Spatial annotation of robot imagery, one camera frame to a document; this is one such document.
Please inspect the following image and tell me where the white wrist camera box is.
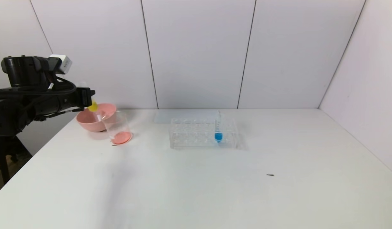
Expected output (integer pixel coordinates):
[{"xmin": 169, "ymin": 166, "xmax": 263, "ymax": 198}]
[{"xmin": 50, "ymin": 55, "xmax": 72, "ymax": 75}]

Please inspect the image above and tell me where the white paper sheet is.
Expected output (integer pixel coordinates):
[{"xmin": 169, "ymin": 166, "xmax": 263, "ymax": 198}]
[{"xmin": 154, "ymin": 110, "xmax": 220, "ymax": 124}]

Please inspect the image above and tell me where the clear glass beaker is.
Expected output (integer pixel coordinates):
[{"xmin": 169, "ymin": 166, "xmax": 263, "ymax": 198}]
[{"xmin": 102, "ymin": 111, "xmax": 133, "ymax": 145}]

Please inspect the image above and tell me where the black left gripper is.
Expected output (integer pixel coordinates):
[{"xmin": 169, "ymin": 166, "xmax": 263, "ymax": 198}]
[{"xmin": 63, "ymin": 87, "xmax": 95, "ymax": 108}]

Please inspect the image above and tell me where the black stand beside table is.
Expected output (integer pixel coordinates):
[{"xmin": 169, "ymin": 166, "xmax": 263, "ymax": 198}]
[{"xmin": 0, "ymin": 135, "xmax": 32, "ymax": 186}]

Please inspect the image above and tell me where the pink plastic bowl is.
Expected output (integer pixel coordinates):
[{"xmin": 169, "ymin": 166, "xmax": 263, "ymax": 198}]
[{"xmin": 77, "ymin": 103, "xmax": 117, "ymax": 133}]

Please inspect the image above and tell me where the black camera cable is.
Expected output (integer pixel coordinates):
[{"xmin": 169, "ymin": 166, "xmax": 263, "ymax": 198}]
[{"xmin": 0, "ymin": 76, "xmax": 77, "ymax": 96}]

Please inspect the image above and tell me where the clear acrylic test tube rack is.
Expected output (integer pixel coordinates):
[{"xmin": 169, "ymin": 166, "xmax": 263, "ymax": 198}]
[{"xmin": 169, "ymin": 118, "xmax": 237, "ymax": 149}]

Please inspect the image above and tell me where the blue pigment test tube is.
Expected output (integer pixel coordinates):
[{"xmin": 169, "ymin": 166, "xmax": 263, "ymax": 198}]
[{"xmin": 215, "ymin": 110, "xmax": 223, "ymax": 143}]

